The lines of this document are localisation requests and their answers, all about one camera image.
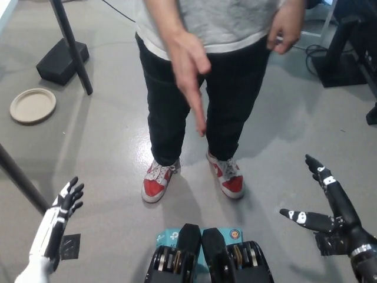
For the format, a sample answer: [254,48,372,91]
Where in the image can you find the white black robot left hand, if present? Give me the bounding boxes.
[28,176,85,272]

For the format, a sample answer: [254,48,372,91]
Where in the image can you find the person left hand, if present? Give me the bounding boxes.
[266,8,303,55]

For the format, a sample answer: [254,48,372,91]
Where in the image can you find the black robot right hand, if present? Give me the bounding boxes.
[279,153,377,256]

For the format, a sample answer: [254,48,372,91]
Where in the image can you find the person right hand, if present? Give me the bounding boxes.
[168,30,213,138]

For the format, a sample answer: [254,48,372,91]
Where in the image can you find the teal robot body top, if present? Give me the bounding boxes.
[155,226,245,268]

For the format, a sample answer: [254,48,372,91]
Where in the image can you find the black square floor patch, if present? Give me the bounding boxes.
[58,233,82,261]

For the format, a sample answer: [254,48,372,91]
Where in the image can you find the white table leg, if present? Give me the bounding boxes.
[294,0,340,50]

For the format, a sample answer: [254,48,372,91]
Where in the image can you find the black slanted pole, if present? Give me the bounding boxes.
[0,143,51,215]

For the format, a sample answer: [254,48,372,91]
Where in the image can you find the grey t-shirt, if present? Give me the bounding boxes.
[135,0,289,61]

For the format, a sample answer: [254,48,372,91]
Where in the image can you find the black trousers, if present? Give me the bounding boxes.
[134,32,272,167]

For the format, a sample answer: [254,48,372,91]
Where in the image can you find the black equipment stand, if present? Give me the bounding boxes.
[312,13,377,88]

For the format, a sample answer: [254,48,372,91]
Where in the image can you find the red white right sneaker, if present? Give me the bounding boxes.
[141,158,181,204]

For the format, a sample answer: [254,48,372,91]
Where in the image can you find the red white sneaker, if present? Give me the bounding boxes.
[141,158,181,204]
[206,149,246,200]

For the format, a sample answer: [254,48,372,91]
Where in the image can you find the beige paper plate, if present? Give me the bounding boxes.
[9,87,57,126]

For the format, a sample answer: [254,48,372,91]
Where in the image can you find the black stand foot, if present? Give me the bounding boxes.
[365,102,377,126]

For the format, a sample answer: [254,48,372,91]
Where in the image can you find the black upright pole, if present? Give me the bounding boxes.
[48,0,94,96]

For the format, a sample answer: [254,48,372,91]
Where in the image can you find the red white left sneaker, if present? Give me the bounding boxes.
[206,149,246,200]

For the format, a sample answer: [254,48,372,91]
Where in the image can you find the black base block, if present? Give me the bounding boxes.
[35,38,91,87]

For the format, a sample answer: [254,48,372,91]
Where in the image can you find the black floor cables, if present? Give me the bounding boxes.
[304,44,329,78]

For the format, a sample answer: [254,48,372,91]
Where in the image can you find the thin black cable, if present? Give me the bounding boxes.
[102,0,138,23]

